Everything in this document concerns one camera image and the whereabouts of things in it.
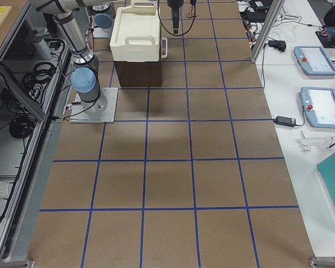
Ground black power adapter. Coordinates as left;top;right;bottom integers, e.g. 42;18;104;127
273;116;296;127

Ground aluminium frame post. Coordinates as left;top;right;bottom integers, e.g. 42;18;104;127
250;0;285;64

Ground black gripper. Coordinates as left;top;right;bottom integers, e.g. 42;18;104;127
167;0;182;35

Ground white drawer handle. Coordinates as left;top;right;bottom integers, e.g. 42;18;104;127
161;37;168;59

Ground near teach pendant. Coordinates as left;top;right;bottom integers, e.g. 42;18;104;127
300;87;335;129

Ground far teach pendant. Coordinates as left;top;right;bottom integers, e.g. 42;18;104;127
294;46;335;75

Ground white plastic tray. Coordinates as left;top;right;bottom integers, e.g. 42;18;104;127
110;1;160;62

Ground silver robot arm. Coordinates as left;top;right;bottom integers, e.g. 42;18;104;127
92;3;116;31
30;1;162;116

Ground dark wooden drawer cabinet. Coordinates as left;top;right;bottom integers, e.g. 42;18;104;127
114;61;162;88

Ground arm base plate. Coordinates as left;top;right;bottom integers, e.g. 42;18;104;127
69;88;118;123
93;27;112;39

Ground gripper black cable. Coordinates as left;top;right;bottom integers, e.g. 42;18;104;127
157;0;198;37

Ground grey orange scissors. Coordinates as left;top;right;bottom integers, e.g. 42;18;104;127
186;8;195;18

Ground teach pendant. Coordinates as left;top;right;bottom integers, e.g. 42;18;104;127
300;87;335;129
294;46;335;75

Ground clear acrylic part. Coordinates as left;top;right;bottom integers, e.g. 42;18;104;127
296;131;335;153

